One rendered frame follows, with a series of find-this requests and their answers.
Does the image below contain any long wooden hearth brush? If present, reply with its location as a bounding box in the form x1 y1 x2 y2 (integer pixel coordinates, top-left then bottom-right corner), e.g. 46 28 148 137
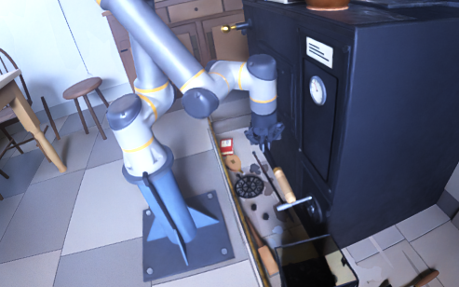
244 214 280 277

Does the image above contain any black ash-pit spinner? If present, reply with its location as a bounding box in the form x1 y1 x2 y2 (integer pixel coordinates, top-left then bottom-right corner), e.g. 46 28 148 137
304 194 327 226

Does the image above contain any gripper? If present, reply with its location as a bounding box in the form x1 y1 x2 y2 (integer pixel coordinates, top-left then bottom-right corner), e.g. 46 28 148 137
244 111 286 152

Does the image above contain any brown wooden tool handle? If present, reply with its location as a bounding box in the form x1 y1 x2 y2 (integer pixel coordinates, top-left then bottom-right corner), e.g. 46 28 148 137
379 267 441 287

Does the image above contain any thin black poker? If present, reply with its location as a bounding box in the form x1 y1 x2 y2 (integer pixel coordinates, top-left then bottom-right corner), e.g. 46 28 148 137
250 150 295 223

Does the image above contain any red matchbox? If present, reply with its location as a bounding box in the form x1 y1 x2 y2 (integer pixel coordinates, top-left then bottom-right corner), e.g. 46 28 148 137
219 137 235 157

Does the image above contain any round white thermometer gauge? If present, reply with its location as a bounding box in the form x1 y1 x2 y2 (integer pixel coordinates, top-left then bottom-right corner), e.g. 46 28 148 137
308 75 328 106

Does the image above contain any black oven door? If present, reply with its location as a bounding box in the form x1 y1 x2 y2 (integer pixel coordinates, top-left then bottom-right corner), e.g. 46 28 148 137
302 59 339 184

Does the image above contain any terracotta bowl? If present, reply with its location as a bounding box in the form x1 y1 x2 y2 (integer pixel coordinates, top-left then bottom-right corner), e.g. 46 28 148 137
304 0 351 12

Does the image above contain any black round iron trivet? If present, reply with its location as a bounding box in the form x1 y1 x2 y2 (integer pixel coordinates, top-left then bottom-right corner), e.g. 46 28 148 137
233 173 266 199

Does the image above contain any brass damper knob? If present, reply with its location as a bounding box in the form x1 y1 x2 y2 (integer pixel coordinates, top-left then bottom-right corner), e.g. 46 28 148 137
220 19 253 35

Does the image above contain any round brown wooden stool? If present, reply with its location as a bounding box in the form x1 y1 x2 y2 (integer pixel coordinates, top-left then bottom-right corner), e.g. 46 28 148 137
61 75 111 141

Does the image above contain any wooden handled steel rocking tool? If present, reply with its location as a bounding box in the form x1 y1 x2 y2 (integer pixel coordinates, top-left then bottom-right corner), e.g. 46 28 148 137
272 166 314 212

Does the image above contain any brown wooden dresser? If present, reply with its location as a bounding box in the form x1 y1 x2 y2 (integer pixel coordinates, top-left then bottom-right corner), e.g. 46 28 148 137
101 0 250 91

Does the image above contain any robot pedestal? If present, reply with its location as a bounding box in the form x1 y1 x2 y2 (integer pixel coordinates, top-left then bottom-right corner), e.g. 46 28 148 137
122 158 236 282

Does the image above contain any white label plate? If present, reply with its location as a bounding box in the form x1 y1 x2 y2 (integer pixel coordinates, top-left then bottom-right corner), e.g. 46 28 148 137
304 36 334 70

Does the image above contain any black cast iron range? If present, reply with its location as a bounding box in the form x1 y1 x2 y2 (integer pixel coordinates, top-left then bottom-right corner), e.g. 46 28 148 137
241 0 459 249

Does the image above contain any black ash pan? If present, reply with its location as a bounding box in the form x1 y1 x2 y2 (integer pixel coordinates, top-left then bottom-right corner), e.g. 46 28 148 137
274 233 360 287

